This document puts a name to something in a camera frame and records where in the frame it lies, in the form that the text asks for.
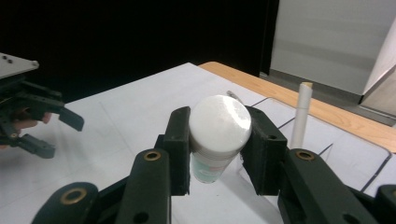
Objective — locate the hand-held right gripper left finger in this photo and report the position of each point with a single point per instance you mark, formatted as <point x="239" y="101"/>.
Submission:
<point x="149" y="186"/>

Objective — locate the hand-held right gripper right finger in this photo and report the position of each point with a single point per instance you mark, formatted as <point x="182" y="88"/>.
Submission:
<point x="311" y="186"/>

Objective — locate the white paper-wrapped stick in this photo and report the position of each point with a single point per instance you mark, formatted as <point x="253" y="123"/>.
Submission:
<point x="302" y="118"/>

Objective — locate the green white glue stick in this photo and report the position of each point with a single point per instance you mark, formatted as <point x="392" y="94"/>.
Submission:
<point x="218" y="124"/>

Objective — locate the wooden table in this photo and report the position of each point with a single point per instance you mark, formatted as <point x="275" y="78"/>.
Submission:
<point x="342" y="121"/>

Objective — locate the black curtain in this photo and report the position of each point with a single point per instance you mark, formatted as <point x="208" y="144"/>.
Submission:
<point x="124" y="31"/>

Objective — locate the white partition panel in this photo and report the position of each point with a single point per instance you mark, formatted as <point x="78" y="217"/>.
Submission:
<point x="311" y="46"/>

